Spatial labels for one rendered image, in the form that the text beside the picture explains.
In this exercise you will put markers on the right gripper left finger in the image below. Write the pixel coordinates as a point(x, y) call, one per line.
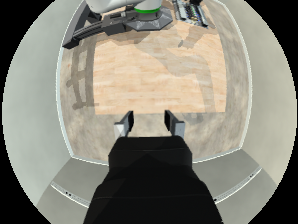
point(123, 128)

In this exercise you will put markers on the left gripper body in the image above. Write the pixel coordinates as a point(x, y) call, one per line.
point(197, 2)

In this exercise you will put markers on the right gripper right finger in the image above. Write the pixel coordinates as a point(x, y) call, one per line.
point(175, 126)

